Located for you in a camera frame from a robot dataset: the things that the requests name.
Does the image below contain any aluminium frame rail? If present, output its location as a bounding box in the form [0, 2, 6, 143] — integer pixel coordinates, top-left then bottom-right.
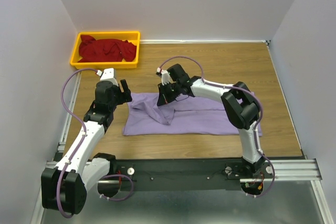
[41, 158, 323, 183]

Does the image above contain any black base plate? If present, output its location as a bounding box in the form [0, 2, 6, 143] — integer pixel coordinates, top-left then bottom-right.
[86, 157, 274, 193]

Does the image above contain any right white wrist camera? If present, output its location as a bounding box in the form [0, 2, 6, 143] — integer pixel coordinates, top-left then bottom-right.
[156, 68, 171, 86]

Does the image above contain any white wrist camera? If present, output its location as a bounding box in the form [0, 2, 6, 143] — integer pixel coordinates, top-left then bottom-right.
[96, 68, 119, 86]
[156, 68, 171, 86]

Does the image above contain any yellow plastic bin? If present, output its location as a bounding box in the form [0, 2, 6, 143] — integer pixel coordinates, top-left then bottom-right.
[70, 31, 140, 69]

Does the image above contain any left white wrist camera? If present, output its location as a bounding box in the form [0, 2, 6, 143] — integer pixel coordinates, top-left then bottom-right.
[96, 68, 119, 86]

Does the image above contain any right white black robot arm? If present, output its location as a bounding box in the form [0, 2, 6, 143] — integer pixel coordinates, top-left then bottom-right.
[156, 64, 265, 175]

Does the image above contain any red t shirt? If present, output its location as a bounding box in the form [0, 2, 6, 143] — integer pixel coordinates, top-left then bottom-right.
[79, 35, 137, 62]

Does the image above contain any lavender t shirt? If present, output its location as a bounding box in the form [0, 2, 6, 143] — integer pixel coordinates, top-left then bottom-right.
[122, 91, 264, 137]

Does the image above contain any left side aluminium rail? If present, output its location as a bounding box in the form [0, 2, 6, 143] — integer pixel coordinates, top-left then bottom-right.
[52, 73, 81, 162]

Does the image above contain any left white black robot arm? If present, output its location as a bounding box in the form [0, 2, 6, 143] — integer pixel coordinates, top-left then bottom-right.
[41, 79, 132, 218]

